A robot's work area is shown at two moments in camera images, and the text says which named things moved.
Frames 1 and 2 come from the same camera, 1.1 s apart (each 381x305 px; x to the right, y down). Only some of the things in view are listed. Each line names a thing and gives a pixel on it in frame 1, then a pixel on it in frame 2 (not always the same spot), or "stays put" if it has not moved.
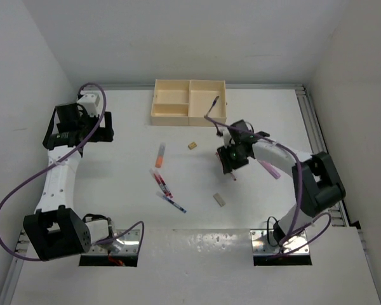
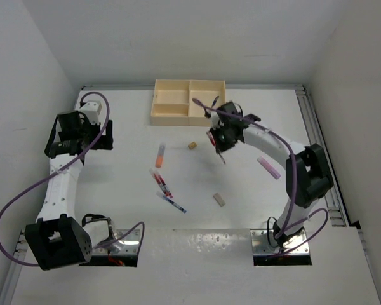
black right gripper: [228, 164] to [221, 146]
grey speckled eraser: [220, 201] stays put
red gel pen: [232, 175] to [213, 143]
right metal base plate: [263, 241] stays put
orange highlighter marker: [160, 154] stays put
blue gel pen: [214, 103] stays put
